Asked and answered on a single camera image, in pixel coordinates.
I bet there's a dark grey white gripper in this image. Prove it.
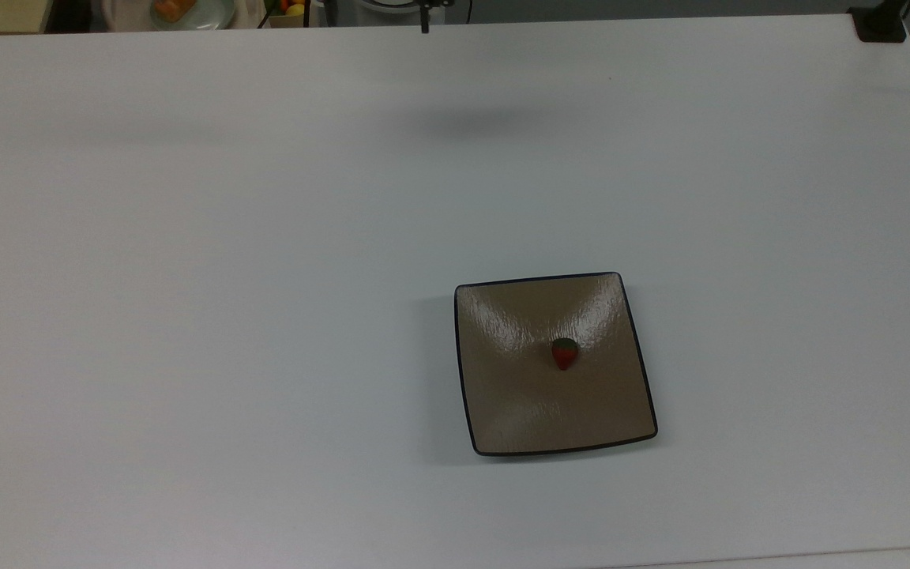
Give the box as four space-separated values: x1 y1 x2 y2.
412 0 457 35

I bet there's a white plate with food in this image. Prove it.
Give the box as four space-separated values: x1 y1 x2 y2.
101 0 236 32

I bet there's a square brown ceramic plate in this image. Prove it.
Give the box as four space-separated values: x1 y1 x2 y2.
453 271 659 458

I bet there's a box of toy fruits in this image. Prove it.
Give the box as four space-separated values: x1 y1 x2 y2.
259 0 312 29

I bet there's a black clamp on right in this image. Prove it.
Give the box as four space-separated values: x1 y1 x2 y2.
848 0 910 43

